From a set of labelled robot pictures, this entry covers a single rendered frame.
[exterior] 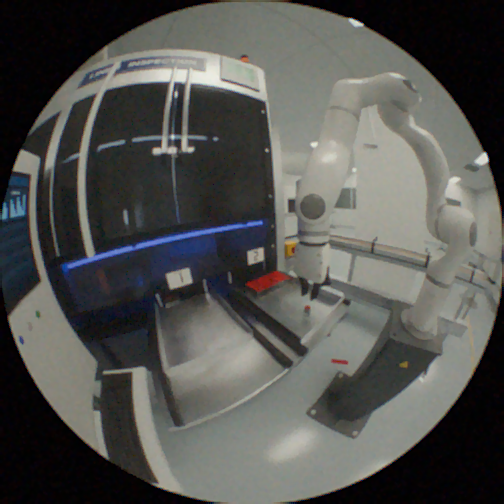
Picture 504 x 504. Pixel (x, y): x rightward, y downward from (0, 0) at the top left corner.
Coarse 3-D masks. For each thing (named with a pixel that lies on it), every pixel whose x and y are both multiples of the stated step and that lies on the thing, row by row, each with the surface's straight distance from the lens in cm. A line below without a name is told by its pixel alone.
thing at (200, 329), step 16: (192, 304) 64; (208, 304) 62; (224, 304) 56; (160, 320) 62; (176, 320) 59; (192, 320) 56; (208, 320) 54; (224, 320) 53; (240, 320) 47; (160, 336) 54; (176, 336) 53; (192, 336) 51; (208, 336) 49; (224, 336) 48; (240, 336) 42; (160, 352) 46; (176, 352) 48; (192, 352) 47; (208, 352) 41; (224, 352) 43; (176, 368) 42; (192, 368) 44
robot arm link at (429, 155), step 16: (384, 112) 59; (400, 112) 56; (400, 128) 57; (416, 128) 57; (416, 144) 54; (432, 144) 54; (432, 160) 53; (432, 176) 54; (448, 176) 57; (432, 192) 56; (432, 208) 60; (432, 224) 61
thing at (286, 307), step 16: (288, 288) 67; (320, 288) 63; (256, 304) 52; (272, 304) 57; (288, 304) 58; (304, 304) 58; (320, 304) 59; (336, 304) 55; (272, 320) 48; (288, 320) 51; (304, 320) 52; (320, 320) 48; (304, 336) 43
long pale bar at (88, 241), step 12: (96, 96) 68; (96, 108) 64; (84, 132) 59; (84, 144) 56; (84, 156) 54; (84, 168) 53; (84, 180) 52; (84, 192) 51; (84, 204) 50; (84, 216) 50; (84, 228) 49; (84, 240) 50; (96, 240) 55
